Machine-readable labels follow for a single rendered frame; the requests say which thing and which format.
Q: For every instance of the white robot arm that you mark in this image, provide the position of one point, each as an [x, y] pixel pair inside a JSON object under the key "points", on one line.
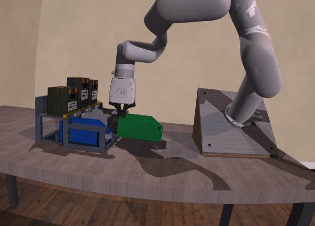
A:
{"points": [[263, 76]]}

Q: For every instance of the green bin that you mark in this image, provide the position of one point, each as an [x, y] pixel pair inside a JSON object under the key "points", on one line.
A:
{"points": [[139, 127]]}

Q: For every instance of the grey metal shelf rack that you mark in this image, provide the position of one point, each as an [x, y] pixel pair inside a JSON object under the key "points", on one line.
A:
{"points": [[41, 111]]}

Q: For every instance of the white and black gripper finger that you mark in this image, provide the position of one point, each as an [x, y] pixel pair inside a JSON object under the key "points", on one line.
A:
{"points": [[125, 107], [118, 107]]}

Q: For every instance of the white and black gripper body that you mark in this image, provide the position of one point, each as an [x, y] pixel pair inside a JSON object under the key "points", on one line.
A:
{"points": [[122, 90]]}

